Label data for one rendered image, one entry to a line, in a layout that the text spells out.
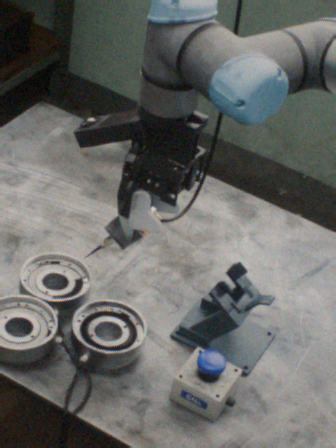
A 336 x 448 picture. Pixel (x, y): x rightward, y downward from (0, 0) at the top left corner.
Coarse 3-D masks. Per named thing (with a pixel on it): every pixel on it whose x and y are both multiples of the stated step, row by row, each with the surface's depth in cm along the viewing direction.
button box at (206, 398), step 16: (192, 368) 126; (176, 384) 125; (192, 384) 124; (208, 384) 125; (224, 384) 125; (176, 400) 127; (192, 400) 125; (208, 400) 123; (224, 400) 125; (208, 416) 125
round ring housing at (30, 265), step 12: (48, 252) 141; (60, 252) 141; (24, 264) 138; (36, 264) 140; (48, 264) 141; (60, 264) 141; (72, 264) 141; (84, 264) 140; (24, 276) 138; (48, 276) 139; (60, 276) 140; (72, 276) 139; (84, 276) 140; (24, 288) 134; (72, 288) 137; (84, 288) 138; (48, 300) 133; (60, 300) 133; (72, 300) 134; (84, 300) 137; (60, 312) 135; (72, 312) 137
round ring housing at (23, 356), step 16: (0, 304) 132; (16, 304) 133; (32, 304) 133; (0, 320) 130; (16, 320) 131; (32, 320) 131; (48, 320) 131; (32, 336) 129; (0, 352) 126; (16, 352) 125; (32, 352) 126
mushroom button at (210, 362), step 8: (208, 352) 125; (216, 352) 125; (200, 360) 124; (208, 360) 124; (216, 360) 124; (224, 360) 125; (200, 368) 124; (208, 368) 123; (216, 368) 123; (224, 368) 124
